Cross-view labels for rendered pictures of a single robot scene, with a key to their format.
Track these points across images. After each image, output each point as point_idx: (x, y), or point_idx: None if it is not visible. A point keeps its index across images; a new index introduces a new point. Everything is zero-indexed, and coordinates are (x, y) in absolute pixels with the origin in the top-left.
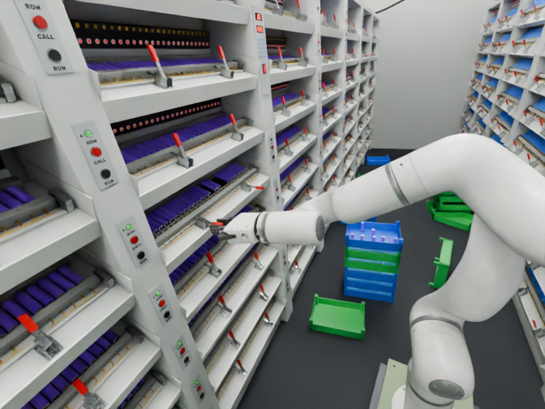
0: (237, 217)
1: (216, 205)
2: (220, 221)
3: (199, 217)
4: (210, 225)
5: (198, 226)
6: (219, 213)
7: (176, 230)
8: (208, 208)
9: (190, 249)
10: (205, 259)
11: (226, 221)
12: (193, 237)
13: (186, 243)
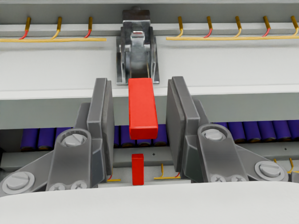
0: (214, 218)
1: (278, 29)
2: (171, 105)
3: (138, 17)
4: (97, 82)
5: (116, 55)
6: (258, 65)
7: (12, 10)
8: (229, 14)
9: (17, 114)
10: (147, 156)
11: (185, 133)
12: (50, 79)
13: (4, 81)
